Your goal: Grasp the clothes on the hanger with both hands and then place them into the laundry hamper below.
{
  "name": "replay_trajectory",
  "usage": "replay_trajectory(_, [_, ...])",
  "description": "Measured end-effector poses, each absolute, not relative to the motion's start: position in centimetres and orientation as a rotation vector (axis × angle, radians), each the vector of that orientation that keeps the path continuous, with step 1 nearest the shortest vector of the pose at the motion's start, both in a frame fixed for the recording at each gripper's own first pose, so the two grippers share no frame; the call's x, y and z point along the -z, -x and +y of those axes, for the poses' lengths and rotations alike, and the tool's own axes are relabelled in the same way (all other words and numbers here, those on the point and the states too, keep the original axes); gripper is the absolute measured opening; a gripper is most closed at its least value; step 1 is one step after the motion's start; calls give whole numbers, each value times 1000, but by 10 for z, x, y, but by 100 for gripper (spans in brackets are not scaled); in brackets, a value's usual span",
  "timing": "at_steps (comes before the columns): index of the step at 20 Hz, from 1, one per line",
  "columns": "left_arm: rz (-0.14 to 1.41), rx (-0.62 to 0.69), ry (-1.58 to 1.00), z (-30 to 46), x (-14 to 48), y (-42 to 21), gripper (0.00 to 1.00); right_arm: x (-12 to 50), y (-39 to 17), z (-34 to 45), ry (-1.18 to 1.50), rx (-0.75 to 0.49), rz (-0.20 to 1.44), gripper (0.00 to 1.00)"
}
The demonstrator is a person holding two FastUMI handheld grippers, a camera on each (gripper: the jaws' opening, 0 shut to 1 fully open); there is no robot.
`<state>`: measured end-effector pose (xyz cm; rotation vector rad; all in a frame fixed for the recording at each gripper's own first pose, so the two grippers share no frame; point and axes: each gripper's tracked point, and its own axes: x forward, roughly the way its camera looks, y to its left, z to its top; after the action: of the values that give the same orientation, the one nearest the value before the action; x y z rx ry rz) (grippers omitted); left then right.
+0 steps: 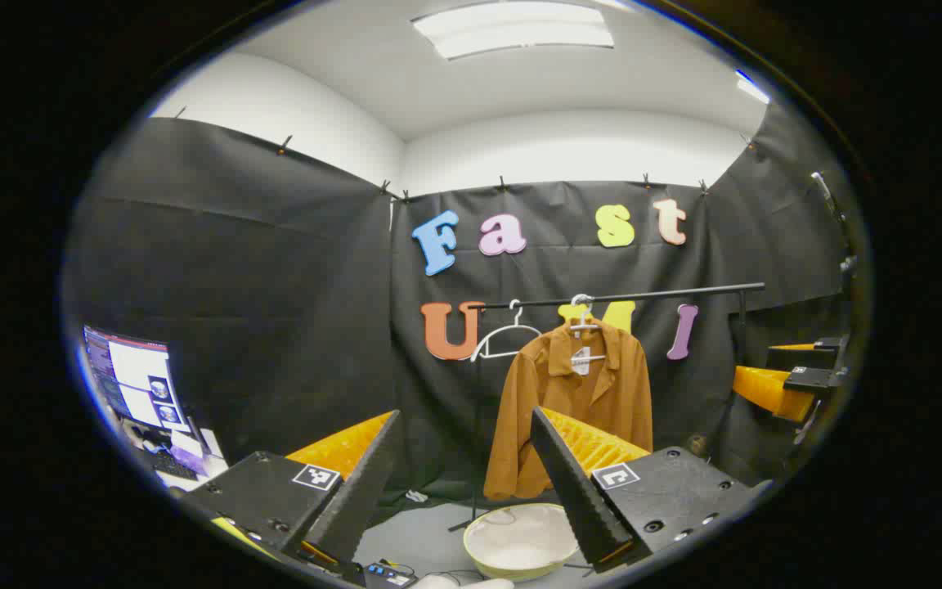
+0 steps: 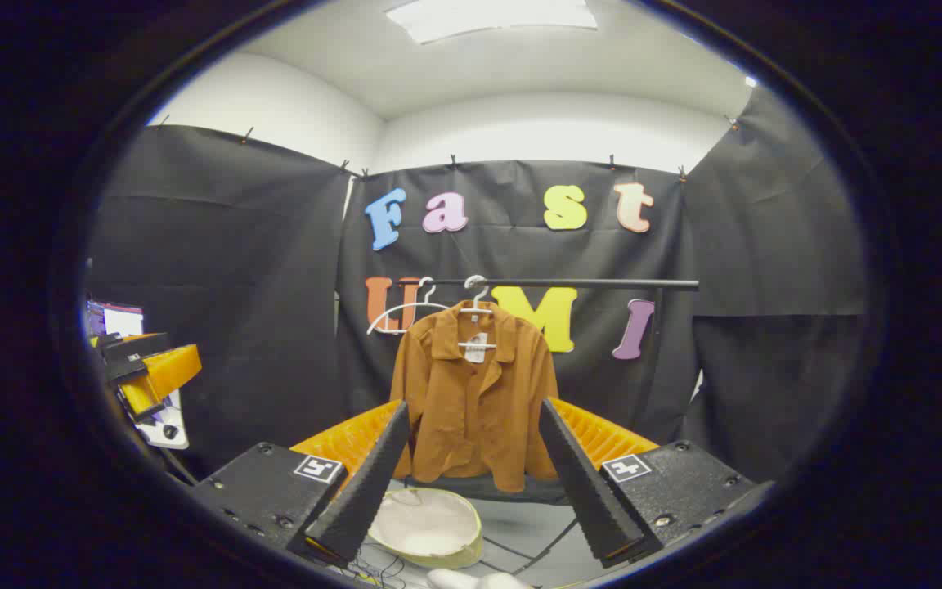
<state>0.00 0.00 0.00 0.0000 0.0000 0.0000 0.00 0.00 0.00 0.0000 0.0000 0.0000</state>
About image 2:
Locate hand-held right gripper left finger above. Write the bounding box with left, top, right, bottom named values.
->
left=190, top=398, right=414, bottom=569

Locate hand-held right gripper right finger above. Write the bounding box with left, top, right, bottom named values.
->
left=537, top=397, right=776, bottom=570

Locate white laundry hamper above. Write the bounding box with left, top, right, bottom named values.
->
left=366, top=488, right=485, bottom=570

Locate brown jacket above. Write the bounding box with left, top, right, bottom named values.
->
left=389, top=299, right=560, bottom=494

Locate white plastic hanger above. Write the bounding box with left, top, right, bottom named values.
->
left=456, top=275, right=498, bottom=351
left=366, top=277, right=451, bottom=336

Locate black clothes rack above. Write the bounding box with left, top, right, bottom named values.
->
left=418, top=277, right=701, bottom=575

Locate black backdrop cloth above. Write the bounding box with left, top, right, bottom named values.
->
left=87, top=86, right=869, bottom=485

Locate white rounded object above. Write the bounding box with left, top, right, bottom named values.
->
left=426, top=569, right=534, bottom=589

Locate ceiling light panel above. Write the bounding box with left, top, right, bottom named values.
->
left=384, top=0, right=599, bottom=46

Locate tangle of dark cables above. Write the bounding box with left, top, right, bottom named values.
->
left=339, top=546, right=408, bottom=589

